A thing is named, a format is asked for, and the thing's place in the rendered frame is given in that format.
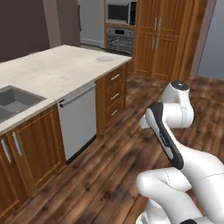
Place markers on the pale round plate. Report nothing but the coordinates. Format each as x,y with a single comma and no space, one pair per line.
105,59

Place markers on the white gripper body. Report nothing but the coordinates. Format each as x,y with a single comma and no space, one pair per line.
143,122

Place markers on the silver microwave oven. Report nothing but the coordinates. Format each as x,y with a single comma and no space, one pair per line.
121,12

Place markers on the wooden cupboard door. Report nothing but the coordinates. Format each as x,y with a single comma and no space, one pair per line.
40,148
8,186

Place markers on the grey kitchen sink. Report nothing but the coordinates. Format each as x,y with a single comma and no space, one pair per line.
16,99

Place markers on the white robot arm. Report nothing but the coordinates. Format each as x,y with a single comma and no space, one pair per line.
175,186

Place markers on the tall wooden cupboards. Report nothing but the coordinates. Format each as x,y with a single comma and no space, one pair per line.
169,38

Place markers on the silver built-in oven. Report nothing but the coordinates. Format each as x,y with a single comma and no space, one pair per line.
120,40

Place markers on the wooden drawer front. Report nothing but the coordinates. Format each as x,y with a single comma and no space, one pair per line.
114,100
114,83
115,118

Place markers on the silver dishwasher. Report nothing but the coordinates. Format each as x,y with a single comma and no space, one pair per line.
78,125

